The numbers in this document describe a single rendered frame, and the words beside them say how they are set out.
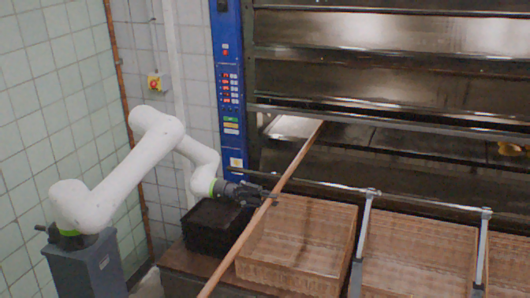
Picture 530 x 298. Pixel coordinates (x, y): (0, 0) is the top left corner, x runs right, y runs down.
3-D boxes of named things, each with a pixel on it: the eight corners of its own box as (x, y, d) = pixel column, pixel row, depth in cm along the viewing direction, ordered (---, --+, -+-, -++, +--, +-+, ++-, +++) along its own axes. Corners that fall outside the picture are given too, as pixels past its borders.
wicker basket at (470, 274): (364, 246, 267) (367, 206, 254) (470, 269, 247) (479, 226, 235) (345, 306, 227) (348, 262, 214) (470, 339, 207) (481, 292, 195)
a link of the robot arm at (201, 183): (192, 198, 220) (181, 191, 211) (199, 173, 224) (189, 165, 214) (218, 203, 216) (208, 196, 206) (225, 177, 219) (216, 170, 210)
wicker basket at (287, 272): (266, 226, 287) (264, 188, 275) (356, 244, 269) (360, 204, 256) (233, 278, 247) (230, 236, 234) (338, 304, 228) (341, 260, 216)
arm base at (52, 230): (27, 243, 180) (22, 229, 177) (53, 221, 192) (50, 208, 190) (83, 254, 172) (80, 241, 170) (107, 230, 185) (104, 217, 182)
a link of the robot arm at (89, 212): (73, 229, 151) (181, 113, 169) (51, 210, 161) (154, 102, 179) (98, 247, 160) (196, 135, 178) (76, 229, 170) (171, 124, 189)
